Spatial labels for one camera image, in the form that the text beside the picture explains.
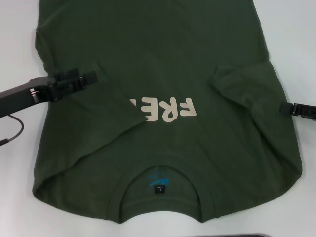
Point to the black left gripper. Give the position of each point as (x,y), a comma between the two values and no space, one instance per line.
(17,98)

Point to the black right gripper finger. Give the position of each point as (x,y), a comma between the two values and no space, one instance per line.
(303,111)

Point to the dark green FREE! t-shirt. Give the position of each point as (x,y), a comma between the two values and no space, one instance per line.
(158,49)

